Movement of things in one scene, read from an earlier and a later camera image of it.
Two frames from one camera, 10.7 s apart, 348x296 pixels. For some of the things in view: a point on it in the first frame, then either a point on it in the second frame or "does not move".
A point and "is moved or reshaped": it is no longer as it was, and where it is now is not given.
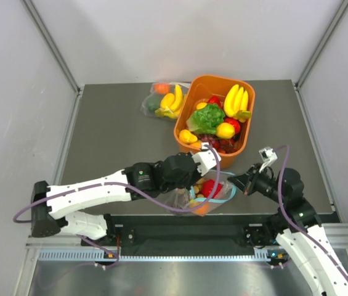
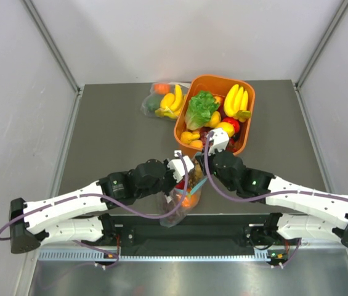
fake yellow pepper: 185,136 does not move
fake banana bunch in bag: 171,105 does not move
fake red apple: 208,187 is moved or reshaped
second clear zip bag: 165,100 does not move
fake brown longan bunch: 197,187 is moved or reshaped
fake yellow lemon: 225,131 does not move
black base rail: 190,234 does not move
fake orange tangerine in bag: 162,88 does not move
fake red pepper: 235,123 does not move
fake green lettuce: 206,119 -> 199,109
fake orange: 202,211 -> 190,200
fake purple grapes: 210,139 does not move
